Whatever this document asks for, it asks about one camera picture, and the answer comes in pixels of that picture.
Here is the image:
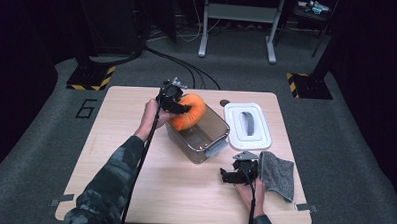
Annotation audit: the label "grey tape strip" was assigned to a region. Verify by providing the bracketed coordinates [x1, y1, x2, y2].
[294, 202, 318, 214]
[49, 192, 76, 208]

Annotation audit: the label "white floor cable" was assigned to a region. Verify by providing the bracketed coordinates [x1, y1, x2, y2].
[175, 0, 222, 45]

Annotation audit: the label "clear storage box grey latches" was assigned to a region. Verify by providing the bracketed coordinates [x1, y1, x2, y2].
[164, 102, 232, 166]

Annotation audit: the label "right hand-held gripper black cable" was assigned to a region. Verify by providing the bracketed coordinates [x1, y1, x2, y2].
[241, 167, 258, 224]

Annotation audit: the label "person's left hand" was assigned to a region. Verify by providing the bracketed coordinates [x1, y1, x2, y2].
[133, 98, 174, 144]

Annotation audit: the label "dark cabinet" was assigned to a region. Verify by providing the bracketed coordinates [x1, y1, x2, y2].
[75, 0, 148, 58]

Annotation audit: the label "white lid with grey handle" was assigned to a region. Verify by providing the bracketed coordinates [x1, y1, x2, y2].
[222, 101, 274, 153]

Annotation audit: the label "white and blue packet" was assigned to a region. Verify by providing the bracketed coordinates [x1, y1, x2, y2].
[308, 0, 331, 16]

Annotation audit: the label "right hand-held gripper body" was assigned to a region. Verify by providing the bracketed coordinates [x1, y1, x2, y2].
[231, 149, 260, 186]

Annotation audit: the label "hand-held gripper black cable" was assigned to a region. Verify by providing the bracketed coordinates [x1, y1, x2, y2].
[120, 92, 163, 224]
[241, 167, 258, 224]

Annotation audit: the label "grey towel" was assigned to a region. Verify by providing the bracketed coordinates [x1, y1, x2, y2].
[256, 150, 296, 203]

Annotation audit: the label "black yellow striped stand base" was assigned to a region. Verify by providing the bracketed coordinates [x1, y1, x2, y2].
[65, 63, 117, 92]
[285, 72, 335, 101]

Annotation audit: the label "left hand-held gripper black cable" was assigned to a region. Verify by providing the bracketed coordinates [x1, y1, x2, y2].
[120, 92, 163, 224]

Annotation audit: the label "thick black floor cable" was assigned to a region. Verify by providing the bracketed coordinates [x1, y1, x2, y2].
[87, 44, 147, 68]

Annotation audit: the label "person's right hand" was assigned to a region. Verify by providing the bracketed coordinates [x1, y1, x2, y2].
[233, 176, 267, 218]

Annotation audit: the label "orange plush toy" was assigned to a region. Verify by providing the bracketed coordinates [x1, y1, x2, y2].
[168, 92, 207, 132]

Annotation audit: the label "thin black floor cable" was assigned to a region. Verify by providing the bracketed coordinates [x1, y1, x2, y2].
[185, 65, 208, 90]

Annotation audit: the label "white metal stand frame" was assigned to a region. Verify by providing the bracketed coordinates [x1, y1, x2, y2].
[197, 0, 288, 65]

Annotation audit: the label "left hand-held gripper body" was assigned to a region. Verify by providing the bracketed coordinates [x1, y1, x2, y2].
[156, 76, 189, 113]

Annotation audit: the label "dark trolley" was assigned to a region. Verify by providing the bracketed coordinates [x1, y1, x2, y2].
[287, 0, 341, 60]

